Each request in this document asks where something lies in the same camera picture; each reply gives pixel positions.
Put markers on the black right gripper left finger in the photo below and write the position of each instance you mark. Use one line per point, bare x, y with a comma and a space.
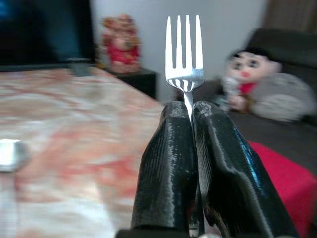
166, 173

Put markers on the red plastic stool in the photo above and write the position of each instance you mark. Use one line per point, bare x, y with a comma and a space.
287, 178

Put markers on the large steel bowl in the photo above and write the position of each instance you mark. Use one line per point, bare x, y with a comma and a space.
11, 155

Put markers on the black television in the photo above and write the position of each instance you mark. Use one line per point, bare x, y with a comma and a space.
37, 29

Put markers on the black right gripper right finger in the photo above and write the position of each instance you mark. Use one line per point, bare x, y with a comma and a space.
230, 183

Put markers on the steel fork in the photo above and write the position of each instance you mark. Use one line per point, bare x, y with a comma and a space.
184, 74

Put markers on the white plush doll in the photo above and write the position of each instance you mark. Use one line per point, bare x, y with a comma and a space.
247, 77

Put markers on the red Ganesha statue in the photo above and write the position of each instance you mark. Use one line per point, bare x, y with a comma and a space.
122, 49

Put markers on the dark grey sofa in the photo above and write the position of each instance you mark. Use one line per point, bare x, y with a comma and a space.
292, 49

